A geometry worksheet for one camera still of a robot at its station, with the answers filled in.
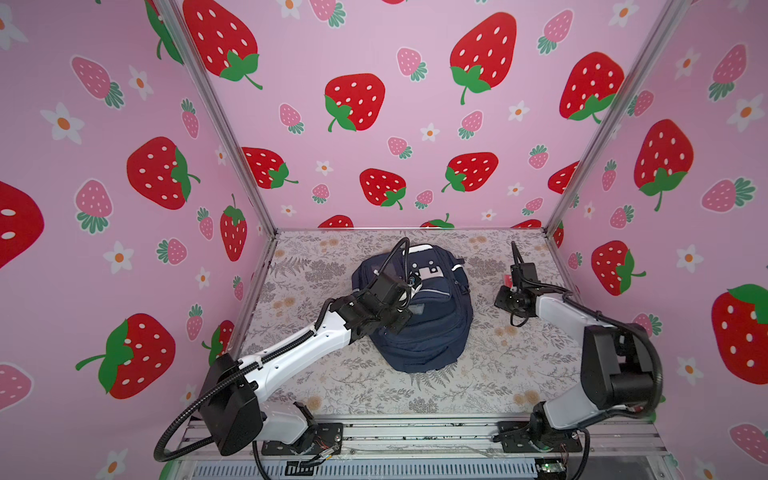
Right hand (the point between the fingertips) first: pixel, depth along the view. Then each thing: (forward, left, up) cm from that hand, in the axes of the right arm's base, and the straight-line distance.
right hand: (502, 299), depth 95 cm
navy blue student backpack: (-11, +20, +9) cm, 24 cm away
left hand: (-14, +30, +12) cm, 36 cm away
